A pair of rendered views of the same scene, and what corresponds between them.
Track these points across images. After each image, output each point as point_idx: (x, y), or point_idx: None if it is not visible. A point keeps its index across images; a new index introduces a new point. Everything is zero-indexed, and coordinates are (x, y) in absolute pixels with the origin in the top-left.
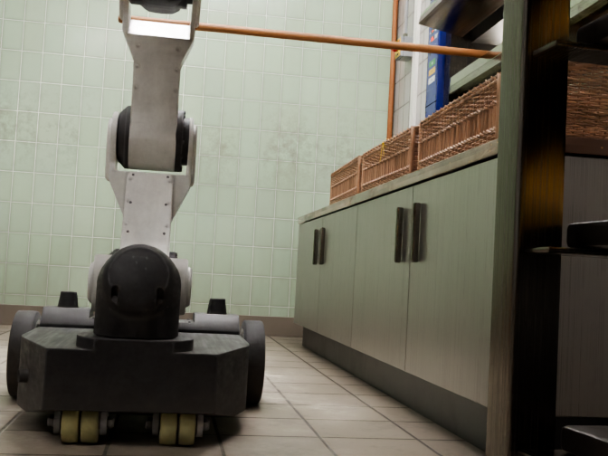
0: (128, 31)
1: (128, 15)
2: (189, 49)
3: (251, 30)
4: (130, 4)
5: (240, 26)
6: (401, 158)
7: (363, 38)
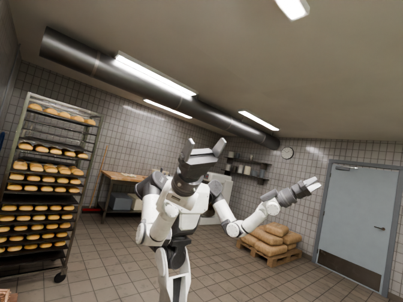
0: (180, 274)
1: (180, 267)
2: (161, 285)
3: None
4: (185, 264)
5: None
6: None
7: None
